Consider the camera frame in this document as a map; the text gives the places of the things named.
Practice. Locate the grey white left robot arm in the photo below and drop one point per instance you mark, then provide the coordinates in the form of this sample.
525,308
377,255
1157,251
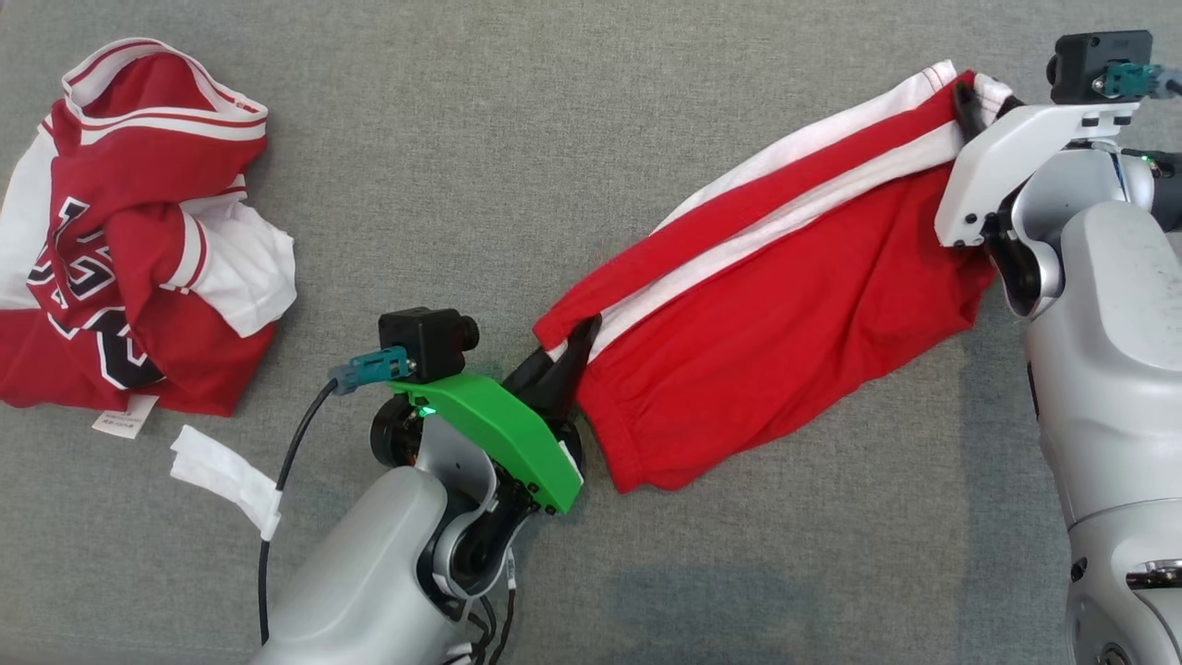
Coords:
369,573

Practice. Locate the teal left camera connector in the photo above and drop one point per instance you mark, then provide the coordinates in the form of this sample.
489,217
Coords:
374,369

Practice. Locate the red shorts with white stripes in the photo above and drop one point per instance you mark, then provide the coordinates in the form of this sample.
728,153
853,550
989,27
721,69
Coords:
785,323

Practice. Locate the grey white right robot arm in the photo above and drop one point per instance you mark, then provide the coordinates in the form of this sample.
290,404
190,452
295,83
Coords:
1108,369

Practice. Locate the teal camera connector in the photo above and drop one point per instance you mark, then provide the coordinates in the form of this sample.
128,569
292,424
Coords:
374,369
1131,80

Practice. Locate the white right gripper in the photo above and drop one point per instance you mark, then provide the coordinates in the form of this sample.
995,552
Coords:
1002,157

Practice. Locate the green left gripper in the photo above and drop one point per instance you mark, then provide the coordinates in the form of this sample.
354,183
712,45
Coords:
499,429

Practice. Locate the red white basketball jersey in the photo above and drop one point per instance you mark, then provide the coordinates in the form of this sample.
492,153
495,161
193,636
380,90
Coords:
138,231

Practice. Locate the teal right camera connector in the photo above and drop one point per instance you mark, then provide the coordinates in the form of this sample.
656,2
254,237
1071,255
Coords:
1131,80

